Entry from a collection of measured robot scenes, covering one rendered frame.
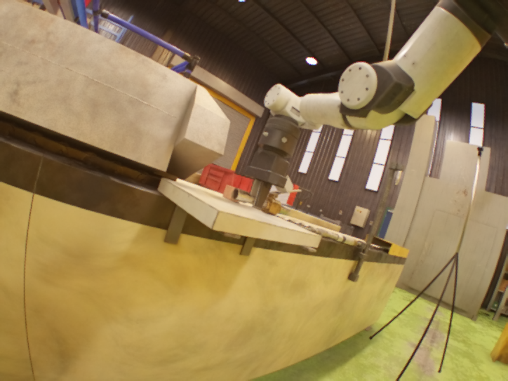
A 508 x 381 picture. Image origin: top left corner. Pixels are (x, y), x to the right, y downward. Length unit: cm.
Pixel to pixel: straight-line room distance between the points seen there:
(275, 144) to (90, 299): 53
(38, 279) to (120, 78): 41
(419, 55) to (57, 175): 58
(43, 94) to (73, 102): 6
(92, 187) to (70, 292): 22
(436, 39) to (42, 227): 67
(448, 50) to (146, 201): 55
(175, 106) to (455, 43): 48
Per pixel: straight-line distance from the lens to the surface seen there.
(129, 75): 48
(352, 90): 39
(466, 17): 38
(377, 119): 42
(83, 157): 52
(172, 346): 72
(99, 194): 46
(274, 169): 54
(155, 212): 48
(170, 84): 50
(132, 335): 64
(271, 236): 41
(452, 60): 38
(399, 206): 595
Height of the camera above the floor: 84
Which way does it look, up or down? level
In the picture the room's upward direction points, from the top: 21 degrees clockwise
